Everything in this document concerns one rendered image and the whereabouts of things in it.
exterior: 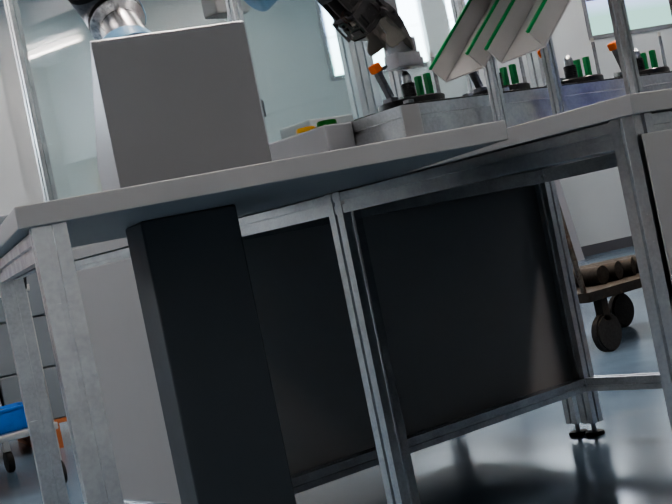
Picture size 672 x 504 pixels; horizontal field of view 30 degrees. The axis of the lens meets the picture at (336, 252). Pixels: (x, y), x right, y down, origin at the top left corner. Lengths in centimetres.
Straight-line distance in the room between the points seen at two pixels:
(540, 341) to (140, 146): 207
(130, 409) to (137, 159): 142
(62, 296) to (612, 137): 83
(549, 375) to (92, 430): 236
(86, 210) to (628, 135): 79
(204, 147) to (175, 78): 12
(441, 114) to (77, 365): 103
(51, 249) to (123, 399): 171
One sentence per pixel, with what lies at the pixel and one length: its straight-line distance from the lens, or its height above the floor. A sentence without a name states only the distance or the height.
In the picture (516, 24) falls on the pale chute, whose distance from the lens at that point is 229.
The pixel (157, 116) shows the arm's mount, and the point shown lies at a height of 99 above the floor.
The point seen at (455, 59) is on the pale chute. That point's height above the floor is 103.
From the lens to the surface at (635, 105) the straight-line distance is 186.
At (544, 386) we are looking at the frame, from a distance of 380.
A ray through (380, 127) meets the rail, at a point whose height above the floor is 93.
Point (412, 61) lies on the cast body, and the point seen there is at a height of 107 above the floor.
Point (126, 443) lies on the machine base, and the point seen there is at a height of 33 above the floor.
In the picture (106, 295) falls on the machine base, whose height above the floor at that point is 72.
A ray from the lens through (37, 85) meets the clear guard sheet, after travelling 355.
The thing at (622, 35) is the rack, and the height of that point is 99.
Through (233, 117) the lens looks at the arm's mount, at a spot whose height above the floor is 96.
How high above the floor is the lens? 73
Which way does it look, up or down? level
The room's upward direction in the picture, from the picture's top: 12 degrees counter-clockwise
